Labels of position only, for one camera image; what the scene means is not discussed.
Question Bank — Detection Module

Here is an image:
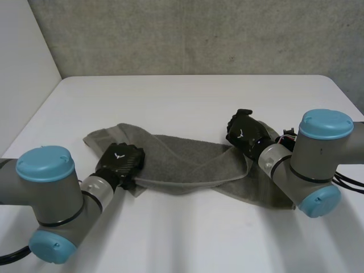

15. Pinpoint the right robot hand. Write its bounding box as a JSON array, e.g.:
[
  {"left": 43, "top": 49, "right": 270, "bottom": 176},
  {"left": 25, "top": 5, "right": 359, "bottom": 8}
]
[{"left": 225, "top": 109, "right": 276, "bottom": 159}]

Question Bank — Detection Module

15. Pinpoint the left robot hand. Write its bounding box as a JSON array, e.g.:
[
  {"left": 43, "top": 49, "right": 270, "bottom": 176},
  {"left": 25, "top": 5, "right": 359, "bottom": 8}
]
[{"left": 93, "top": 143, "right": 146, "bottom": 191}]

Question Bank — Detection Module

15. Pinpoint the grey towel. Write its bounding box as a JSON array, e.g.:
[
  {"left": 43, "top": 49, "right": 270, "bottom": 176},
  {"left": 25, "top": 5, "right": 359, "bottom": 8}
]
[{"left": 82, "top": 120, "right": 296, "bottom": 211}]

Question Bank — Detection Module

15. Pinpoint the black cable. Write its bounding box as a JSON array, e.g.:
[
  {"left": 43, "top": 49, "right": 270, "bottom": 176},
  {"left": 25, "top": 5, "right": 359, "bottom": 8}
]
[
  {"left": 331, "top": 171, "right": 364, "bottom": 189},
  {"left": 0, "top": 245, "right": 32, "bottom": 260}
]

